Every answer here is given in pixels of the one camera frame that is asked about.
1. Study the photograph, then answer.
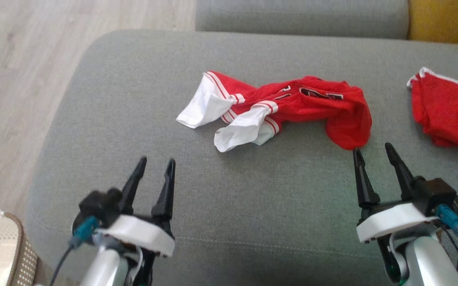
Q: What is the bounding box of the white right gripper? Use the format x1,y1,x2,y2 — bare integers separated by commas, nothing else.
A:
352,142,439,243

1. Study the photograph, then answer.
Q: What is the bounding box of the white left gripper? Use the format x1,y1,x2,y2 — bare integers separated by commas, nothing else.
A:
94,156,177,258

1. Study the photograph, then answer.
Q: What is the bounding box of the red shorts white stripe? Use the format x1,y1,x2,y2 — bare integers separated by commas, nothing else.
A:
407,67,458,156

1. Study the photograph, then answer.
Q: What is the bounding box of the red number 23 jersey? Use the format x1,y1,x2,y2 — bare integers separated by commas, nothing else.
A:
176,71,373,153

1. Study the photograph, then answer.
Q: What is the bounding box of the large grey sofa ottoman cushion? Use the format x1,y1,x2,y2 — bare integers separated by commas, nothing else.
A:
24,30,458,286

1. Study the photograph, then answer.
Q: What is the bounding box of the yellow sofa back cushion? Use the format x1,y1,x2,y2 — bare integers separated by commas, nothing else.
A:
408,0,458,45

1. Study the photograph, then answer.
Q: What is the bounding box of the grey sofa seat cushion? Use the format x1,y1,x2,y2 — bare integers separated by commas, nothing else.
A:
194,0,409,39

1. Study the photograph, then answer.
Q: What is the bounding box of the left camera cable blue connector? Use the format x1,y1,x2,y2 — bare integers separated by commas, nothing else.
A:
48,216,100,286

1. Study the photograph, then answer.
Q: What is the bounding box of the thin black right gripper cable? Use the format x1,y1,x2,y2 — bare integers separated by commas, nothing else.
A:
438,222,458,271

